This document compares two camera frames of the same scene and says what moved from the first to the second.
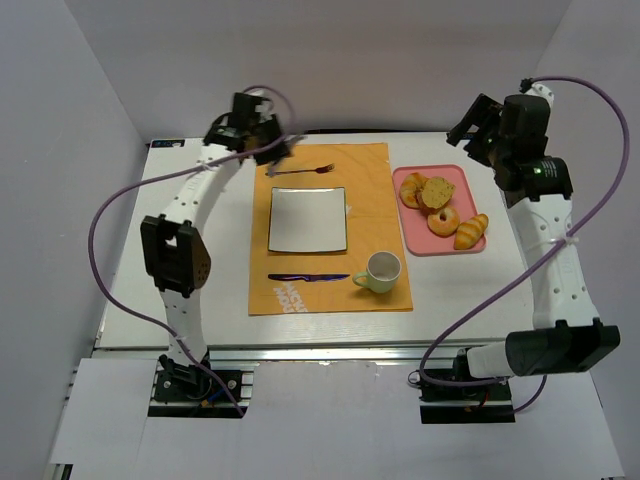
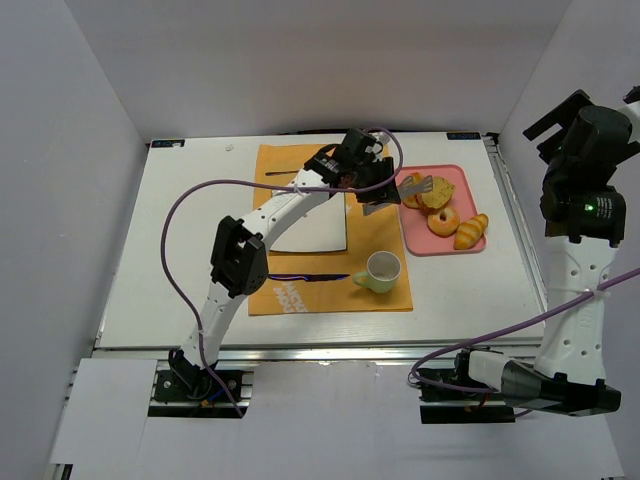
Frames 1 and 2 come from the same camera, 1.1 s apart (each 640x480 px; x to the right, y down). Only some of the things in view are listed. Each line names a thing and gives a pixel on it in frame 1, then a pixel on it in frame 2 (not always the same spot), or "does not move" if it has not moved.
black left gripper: x=272 y=151 -> x=382 y=180
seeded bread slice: x=437 y=191 does not move
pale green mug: x=383 y=269 does not move
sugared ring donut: x=443 y=228 does not move
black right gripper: x=470 y=125 -> x=555 y=128
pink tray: x=420 y=240 does not move
